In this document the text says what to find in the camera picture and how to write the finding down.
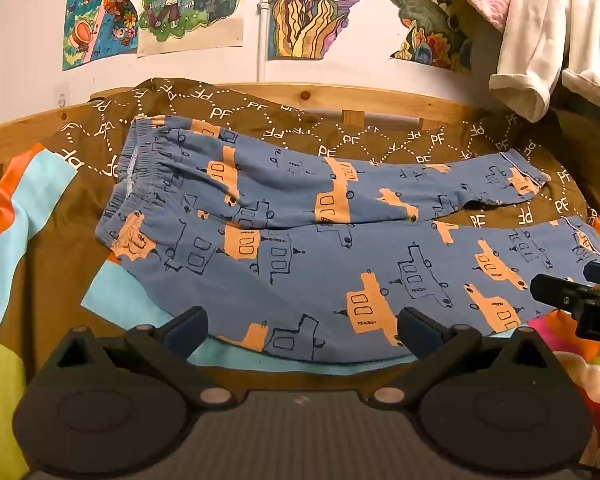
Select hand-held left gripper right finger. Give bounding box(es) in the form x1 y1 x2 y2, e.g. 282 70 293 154
369 307 561 407

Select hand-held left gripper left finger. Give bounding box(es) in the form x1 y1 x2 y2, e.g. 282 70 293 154
44 306 242 407

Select blue pants with orange print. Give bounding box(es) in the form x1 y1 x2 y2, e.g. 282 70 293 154
95 115 600 367

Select colourful striped bed sheet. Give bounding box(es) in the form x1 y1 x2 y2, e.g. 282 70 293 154
0 142 600 480

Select brown blanket with white pattern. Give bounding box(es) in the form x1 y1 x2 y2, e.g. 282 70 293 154
0 77 600 376

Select white hanging garment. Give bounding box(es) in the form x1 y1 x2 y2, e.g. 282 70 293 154
488 0 600 124

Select wooden bed frame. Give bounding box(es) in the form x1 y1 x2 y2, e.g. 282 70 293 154
0 82 486 177

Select white wall pipe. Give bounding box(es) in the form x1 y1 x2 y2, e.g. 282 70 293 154
256 0 274 84

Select wall poster with blond figure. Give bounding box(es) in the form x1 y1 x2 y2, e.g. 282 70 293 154
137 0 246 59

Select wall poster with orange-haired figure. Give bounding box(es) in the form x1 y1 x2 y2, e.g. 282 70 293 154
62 0 147 73

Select yellow and purple wall poster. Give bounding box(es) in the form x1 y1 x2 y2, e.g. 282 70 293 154
267 0 387 61

